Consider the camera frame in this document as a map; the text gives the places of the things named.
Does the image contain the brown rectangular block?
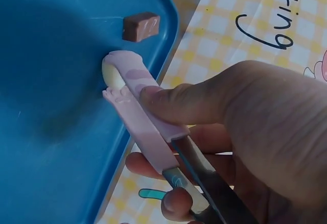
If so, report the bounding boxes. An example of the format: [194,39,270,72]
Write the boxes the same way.
[121,11,162,43]

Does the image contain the blue plastic tray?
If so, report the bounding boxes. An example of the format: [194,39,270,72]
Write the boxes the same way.
[0,0,181,224]

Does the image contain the pale yellow round piece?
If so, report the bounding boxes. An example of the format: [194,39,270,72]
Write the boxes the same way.
[102,58,126,90]

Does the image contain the pink-tipped metal tongs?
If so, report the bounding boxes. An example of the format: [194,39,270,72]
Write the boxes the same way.
[101,50,259,224]

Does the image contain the person's right hand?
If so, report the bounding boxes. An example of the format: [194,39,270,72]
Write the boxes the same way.
[126,60,327,224]

